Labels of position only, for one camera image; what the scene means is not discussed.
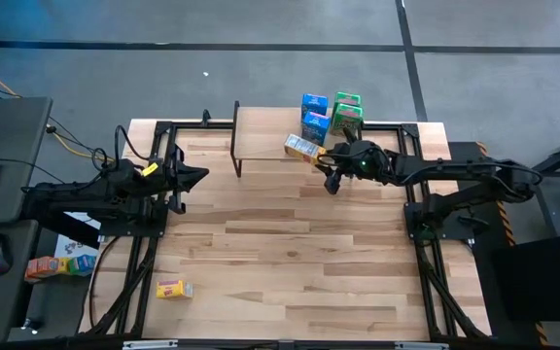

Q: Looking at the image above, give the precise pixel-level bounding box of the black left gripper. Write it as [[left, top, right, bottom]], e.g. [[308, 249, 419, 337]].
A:
[[153, 144, 211, 216]]

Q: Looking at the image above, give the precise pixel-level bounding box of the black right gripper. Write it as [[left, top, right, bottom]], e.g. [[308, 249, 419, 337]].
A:
[[323, 126, 395, 196]]

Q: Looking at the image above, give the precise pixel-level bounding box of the yellow Corn Pops cereal box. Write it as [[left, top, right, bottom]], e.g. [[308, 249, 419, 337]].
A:
[[156, 278, 194, 300], [283, 133, 329, 166]]

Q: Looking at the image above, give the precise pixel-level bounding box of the blue Rice Krispies cereal box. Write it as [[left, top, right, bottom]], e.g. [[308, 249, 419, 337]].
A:
[[300, 111, 333, 147], [300, 92, 330, 121]]

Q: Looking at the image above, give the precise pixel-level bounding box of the green Apple Jacks cereal box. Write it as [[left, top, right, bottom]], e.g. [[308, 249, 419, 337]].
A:
[[333, 90, 363, 108], [330, 102, 365, 138]]

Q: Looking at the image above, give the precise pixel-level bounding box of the green and blue cereal box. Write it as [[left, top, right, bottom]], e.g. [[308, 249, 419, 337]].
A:
[[68, 253, 98, 278]]

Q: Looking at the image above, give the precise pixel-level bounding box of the orange cereal box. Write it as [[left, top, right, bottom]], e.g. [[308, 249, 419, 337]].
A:
[[23, 255, 61, 284]]

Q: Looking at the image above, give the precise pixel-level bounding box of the white printed paper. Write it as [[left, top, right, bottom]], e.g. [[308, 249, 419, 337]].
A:
[[53, 211, 102, 260]]

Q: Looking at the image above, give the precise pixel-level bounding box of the yellow black hazard tape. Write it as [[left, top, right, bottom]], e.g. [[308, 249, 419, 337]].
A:
[[475, 140, 551, 347]]

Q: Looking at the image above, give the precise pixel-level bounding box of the grey desk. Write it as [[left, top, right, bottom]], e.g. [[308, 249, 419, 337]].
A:
[[0, 95, 53, 344]]

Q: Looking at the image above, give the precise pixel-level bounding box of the black mat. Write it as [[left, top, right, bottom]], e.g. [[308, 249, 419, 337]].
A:
[[491, 230, 560, 322]]

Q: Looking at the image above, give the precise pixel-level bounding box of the wooden shelf with black frame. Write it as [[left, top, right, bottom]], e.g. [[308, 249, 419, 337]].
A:
[[229, 100, 365, 179]]

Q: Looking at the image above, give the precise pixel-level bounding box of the silver metal bracket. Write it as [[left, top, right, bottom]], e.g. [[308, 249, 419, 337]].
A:
[[122, 339, 179, 350], [394, 341, 450, 350]]

